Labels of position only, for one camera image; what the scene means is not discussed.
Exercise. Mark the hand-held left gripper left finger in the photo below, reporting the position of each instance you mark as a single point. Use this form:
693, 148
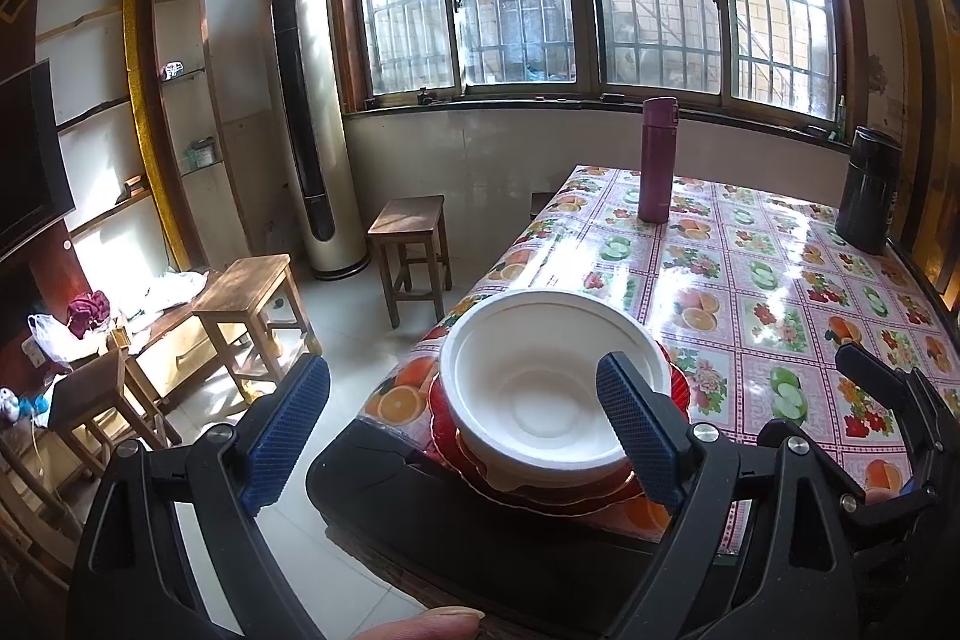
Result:
289, 437

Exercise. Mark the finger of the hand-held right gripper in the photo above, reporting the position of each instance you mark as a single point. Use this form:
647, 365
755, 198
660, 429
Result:
892, 509
877, 381

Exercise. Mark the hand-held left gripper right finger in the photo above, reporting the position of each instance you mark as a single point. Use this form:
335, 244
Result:
637, 430

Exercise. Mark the white paper bowl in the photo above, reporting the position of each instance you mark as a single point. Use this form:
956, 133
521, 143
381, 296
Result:
525, 400

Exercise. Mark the red plastic plate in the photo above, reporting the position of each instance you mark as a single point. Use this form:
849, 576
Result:
448, 419

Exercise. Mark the person's left hand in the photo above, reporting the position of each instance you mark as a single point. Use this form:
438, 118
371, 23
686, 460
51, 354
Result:
420, 626

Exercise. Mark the floral fruit print tablecloth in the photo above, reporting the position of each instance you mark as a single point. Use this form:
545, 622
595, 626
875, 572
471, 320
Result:
750, 295

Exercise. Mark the low wooden table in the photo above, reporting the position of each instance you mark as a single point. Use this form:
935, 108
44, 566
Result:
172, 329

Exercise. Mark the crumpled white cloth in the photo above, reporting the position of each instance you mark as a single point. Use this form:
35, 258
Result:
176, 291

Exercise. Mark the black electric kettle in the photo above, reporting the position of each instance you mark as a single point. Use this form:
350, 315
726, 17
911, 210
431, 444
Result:
870, 190

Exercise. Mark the dark topped wooden stool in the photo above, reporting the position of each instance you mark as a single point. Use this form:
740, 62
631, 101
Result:
86, 385

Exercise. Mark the dark red cloth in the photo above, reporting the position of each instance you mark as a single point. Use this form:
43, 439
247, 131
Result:
88, 308

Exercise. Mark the white plastic bag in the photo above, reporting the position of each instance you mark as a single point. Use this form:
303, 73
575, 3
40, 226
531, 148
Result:
49, 336

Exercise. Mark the small green bottle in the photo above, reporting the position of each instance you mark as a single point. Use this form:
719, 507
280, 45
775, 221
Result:
840, 115

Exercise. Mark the purple thermos bottle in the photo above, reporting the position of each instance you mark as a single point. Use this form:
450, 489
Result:
656, 160

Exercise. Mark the small jar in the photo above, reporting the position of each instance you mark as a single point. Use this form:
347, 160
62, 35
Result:
201, 153

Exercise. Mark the tower air conditioner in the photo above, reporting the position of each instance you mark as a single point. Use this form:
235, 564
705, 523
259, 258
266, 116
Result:
307, 123

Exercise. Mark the black television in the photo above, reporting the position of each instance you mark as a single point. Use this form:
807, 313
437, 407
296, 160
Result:
26, 153

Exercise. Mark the wooden shelf cabinet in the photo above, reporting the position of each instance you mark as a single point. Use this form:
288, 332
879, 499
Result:
112, 48

